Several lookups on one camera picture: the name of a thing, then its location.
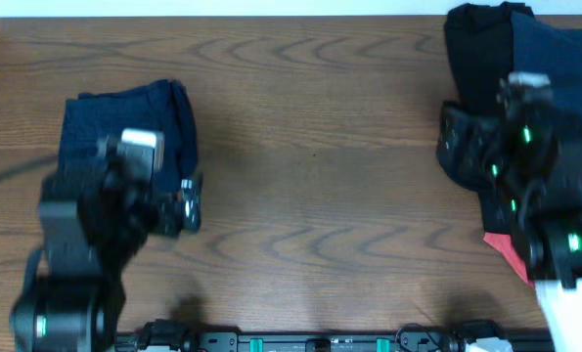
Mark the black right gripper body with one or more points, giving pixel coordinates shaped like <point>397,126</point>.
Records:
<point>482,159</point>

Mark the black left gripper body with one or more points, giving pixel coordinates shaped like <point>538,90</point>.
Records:
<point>170,221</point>

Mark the navy blue shorts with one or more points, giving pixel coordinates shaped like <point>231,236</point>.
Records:
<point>161,106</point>

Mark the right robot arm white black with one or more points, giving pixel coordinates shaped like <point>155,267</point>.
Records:
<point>527,168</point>

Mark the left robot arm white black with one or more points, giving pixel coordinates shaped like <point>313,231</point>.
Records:
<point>94,220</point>

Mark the red garment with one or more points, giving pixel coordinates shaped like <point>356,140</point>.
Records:
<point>503,244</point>

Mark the black shirt with lettering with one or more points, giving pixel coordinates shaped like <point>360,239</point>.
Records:
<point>479,43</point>

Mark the dark blue garment in pile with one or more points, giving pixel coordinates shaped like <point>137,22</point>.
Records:
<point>541,48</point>

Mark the black mounting rail with clamps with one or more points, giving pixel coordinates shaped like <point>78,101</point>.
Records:
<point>476,335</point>

